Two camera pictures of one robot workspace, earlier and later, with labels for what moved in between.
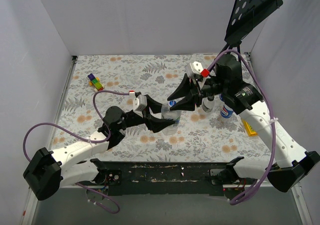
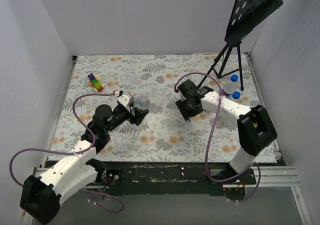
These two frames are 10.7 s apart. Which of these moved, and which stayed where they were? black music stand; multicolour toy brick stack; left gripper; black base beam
Moved: left gripper
Stayed: black music stand; multicolour toy brick stack; black base beam
